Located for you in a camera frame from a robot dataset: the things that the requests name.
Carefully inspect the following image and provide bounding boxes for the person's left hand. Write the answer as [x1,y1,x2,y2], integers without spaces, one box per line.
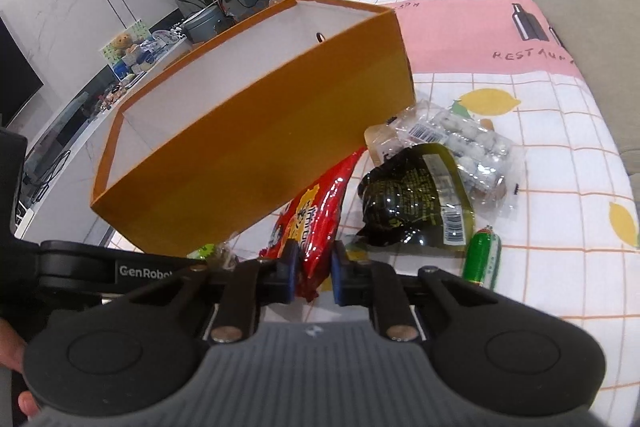
[0,319,39,418]

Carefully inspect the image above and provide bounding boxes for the clear pack white candies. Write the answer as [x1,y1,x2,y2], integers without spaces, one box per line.
[364,100,524,218]

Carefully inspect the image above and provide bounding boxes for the dark green snack pack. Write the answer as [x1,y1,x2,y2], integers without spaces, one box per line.
[357,143,474,251]

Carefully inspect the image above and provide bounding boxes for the green sausage stick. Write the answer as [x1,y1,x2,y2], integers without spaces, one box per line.
[462,227,502,289]

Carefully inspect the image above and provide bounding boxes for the beige sofa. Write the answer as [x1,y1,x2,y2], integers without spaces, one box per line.
[534,0,640,198]

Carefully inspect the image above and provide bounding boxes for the red chip bag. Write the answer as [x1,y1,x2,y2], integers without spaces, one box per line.
[259,147,364,301]

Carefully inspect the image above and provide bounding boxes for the orange cardboard box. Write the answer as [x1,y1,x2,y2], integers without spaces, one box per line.
[91,0,416,257]

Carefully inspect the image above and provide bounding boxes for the green clear snack pack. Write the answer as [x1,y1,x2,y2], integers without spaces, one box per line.
[186,234,239,270]

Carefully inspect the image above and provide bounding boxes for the teddy bear picture card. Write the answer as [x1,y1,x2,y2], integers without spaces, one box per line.
[100,20,151,66]

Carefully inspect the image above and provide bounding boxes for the grey planter with plant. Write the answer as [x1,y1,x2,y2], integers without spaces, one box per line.
[172,0,236,44]

